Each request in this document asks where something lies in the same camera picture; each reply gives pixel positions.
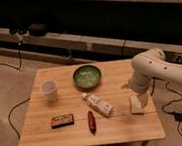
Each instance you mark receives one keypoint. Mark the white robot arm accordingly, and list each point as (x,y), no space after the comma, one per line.
(152,64)

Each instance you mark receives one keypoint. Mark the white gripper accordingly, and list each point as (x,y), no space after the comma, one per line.
(140,87)

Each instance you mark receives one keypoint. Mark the black device on ledge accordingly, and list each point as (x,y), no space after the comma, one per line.
(37,30)

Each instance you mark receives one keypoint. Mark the white squeeze tube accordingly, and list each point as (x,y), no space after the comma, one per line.
(99,105)

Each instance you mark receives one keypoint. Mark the dark rectangular tin box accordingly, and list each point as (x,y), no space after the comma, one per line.
(61,121)

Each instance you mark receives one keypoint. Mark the pale rectangular sponge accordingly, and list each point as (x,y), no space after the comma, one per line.
(135,105)

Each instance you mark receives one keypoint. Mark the red chili pepper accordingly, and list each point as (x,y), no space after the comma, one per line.
(92,122)

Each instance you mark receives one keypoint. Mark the green ceramic bowl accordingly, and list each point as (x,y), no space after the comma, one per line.
(87,76)

